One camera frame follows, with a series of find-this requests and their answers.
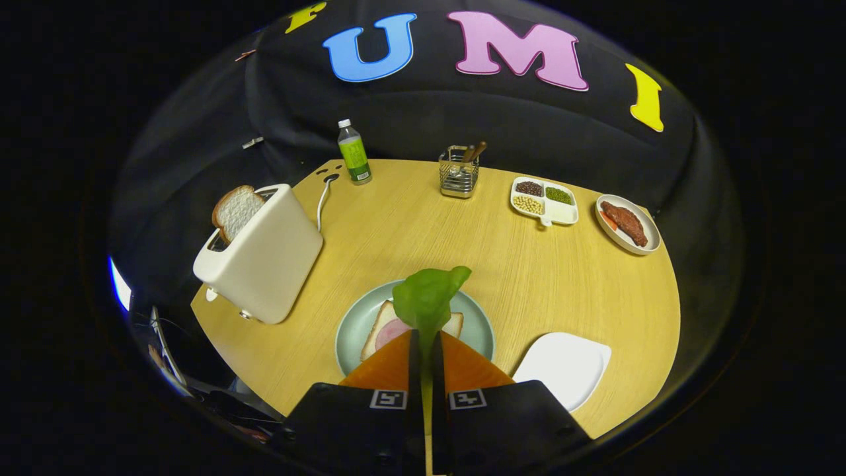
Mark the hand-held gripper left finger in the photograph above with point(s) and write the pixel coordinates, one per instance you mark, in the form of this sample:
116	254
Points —
357	423

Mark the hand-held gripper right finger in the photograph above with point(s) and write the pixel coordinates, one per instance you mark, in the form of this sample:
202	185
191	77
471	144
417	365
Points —
502	423

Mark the green lettuce leaf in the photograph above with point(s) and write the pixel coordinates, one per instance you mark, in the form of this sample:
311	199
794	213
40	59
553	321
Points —
426	301

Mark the white bread slice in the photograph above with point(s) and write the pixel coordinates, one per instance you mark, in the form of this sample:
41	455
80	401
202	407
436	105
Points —
234	211
378	322

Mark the white rounded square plate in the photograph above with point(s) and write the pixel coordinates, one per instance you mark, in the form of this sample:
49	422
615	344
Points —
562	367

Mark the pink ham slice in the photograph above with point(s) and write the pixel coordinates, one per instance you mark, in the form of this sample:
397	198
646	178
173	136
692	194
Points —
391	332

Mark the pale green round plate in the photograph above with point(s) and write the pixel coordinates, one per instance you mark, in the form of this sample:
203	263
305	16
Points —
357	324

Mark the white toaster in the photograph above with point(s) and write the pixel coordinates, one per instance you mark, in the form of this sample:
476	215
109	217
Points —
271	258

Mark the white divided dish of beans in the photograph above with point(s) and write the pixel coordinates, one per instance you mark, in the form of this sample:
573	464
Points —
562	211

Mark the cooked meat piece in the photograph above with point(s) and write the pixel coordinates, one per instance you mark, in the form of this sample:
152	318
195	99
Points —
624	223

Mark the small round white plate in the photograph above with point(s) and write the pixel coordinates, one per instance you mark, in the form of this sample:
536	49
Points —
651	228

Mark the clear bottle with green label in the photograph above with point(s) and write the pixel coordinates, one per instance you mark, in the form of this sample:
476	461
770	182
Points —
355	158

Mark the white clip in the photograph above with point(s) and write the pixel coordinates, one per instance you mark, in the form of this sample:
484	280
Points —
252	142

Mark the black backdrop cloth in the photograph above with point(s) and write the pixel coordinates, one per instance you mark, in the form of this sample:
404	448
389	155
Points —
462	119

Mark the red clip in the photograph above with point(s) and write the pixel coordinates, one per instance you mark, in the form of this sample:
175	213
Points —
244	54

